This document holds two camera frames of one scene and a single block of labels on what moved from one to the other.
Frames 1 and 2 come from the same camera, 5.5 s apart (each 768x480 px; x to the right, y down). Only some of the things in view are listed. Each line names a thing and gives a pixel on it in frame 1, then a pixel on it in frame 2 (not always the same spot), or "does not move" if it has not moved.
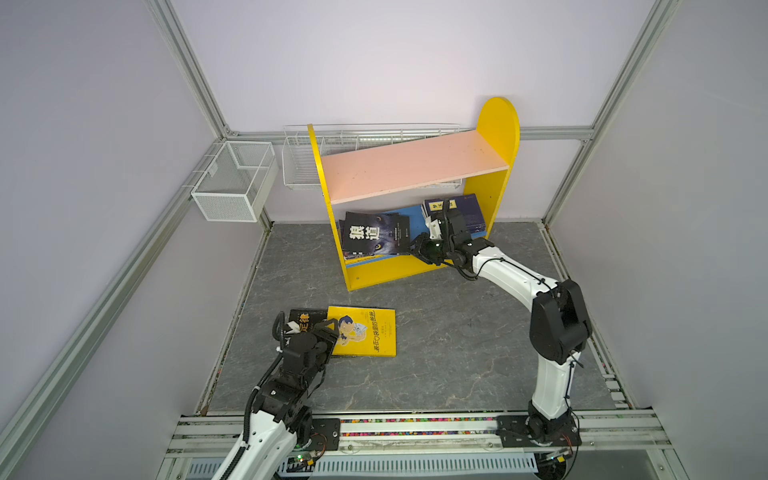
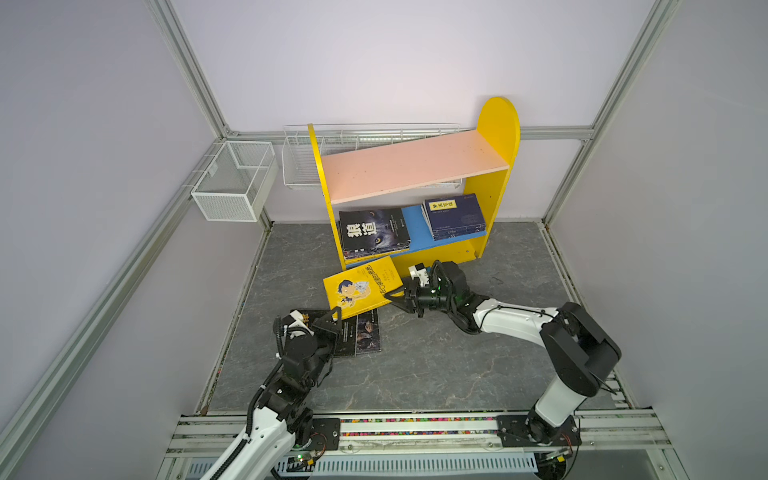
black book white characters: (368, 233) does not move
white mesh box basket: (236, 184) does not move
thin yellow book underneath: (364, 331) to (362, 288)
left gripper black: (325, 337) does not move
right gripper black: (420, 249) to (410, 301)
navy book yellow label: (468, 206) does not move
